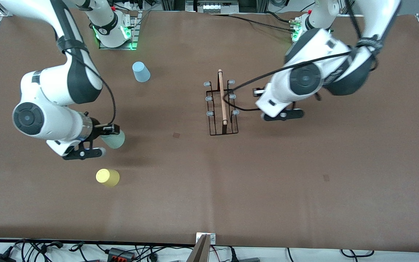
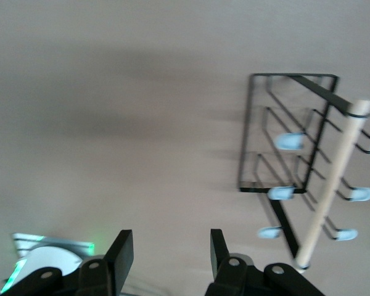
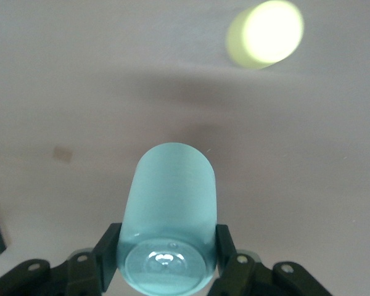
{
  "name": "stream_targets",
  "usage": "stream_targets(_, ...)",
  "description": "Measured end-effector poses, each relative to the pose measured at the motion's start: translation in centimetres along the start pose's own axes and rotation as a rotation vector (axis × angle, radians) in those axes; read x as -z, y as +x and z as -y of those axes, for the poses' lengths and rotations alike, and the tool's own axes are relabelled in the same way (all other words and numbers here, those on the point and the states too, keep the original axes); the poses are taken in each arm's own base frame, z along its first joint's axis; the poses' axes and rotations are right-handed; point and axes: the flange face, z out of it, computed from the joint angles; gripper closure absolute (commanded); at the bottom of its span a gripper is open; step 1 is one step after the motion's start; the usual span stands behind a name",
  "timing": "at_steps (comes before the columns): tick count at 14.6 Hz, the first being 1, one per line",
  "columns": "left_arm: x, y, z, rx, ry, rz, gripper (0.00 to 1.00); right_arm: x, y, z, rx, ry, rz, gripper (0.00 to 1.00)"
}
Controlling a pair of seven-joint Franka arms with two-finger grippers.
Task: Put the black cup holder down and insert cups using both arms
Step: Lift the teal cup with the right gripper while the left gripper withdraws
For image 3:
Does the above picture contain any yellow plastic cup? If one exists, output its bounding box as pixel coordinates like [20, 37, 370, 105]
[225, 0, 305, 70]

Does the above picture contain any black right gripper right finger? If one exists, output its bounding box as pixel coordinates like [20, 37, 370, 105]
[208, 224, 334, 296]

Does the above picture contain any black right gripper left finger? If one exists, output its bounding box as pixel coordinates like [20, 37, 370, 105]
[0, 222, 121, 296]

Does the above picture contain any pale green plastic cup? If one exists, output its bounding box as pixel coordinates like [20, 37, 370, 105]
[116, 141, 218, 295]

